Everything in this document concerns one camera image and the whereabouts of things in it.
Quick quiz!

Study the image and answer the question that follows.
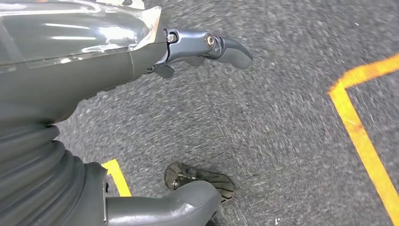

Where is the dark treaded robot foot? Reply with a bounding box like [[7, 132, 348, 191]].
[[164, 162, 235, 203]]

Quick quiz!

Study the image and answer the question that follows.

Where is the yellow floor tape square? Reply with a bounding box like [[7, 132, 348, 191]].
[[101, 159, 132, 198], [327, 53, 399, 226]]

